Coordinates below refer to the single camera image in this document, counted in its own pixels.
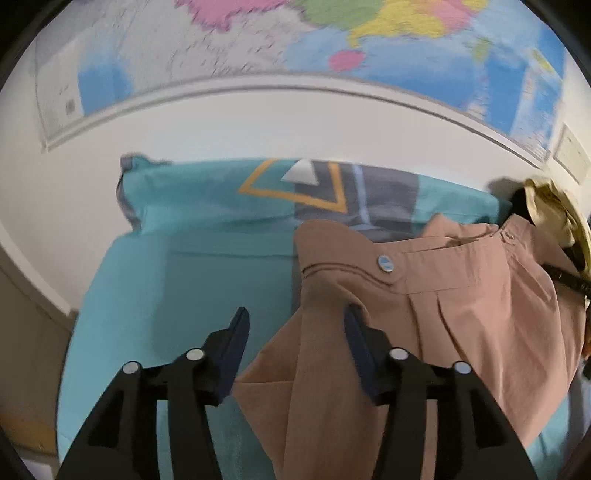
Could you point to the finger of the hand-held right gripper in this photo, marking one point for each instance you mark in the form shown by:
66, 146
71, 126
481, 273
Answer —
570, 279

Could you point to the teal bed sheet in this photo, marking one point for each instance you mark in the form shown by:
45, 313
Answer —
184, 295

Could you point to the cream cloth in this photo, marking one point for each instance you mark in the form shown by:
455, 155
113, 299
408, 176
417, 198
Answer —
561, 212

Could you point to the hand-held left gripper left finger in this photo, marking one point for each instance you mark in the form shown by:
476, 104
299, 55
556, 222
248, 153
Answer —
233, 350

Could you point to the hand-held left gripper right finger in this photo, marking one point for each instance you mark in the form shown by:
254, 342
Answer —
358, 350

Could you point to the white wall switch plate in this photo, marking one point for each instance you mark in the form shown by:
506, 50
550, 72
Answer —
572, 150

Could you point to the colourful wall map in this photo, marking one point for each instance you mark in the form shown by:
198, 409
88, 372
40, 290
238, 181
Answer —
300, 50

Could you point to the black cloth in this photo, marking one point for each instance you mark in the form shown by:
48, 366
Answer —
521, 205

